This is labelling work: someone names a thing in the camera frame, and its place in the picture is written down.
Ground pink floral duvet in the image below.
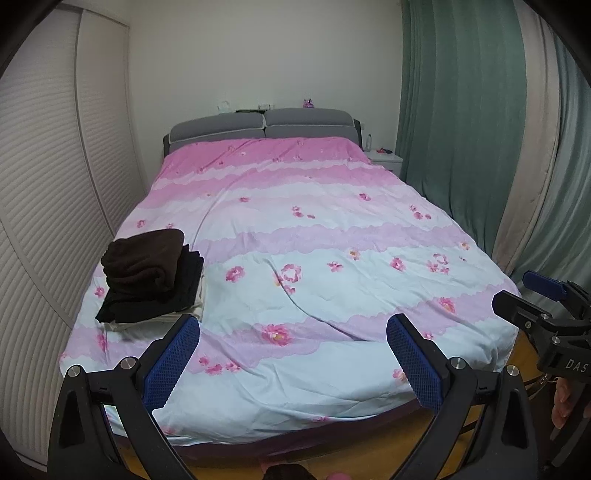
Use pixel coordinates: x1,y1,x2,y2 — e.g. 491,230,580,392
59,136,522,448

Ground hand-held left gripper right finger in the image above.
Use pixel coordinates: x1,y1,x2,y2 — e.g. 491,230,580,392
386,314,539,480

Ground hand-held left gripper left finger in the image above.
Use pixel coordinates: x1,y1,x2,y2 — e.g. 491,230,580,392
47,314,201,480

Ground white nightstand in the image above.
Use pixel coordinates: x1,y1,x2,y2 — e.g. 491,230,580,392
362,148,403,178

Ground beige curtain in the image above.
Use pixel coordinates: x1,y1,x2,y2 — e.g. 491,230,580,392
492,0,568,287

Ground person's right hand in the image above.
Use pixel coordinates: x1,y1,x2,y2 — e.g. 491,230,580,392
551,376,575,430

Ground beige folded clothes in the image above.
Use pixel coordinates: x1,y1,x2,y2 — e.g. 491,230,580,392
104,272,206,332

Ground grey upholstered bed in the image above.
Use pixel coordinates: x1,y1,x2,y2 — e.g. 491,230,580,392
59,107,522,462

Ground brown fleece pants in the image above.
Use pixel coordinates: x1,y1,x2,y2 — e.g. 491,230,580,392
100,229,185,303

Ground green curtain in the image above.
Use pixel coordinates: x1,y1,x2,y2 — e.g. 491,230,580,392
522,37,591,296
397,0,527,273

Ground black folded clothes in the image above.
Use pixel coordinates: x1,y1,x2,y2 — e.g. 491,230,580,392
95,244,205,324

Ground white louvered wardrobe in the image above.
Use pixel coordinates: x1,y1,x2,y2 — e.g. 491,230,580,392
0,2,148,462

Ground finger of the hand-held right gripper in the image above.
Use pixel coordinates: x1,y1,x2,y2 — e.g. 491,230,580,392
492,291,591,347
523,271,591,319

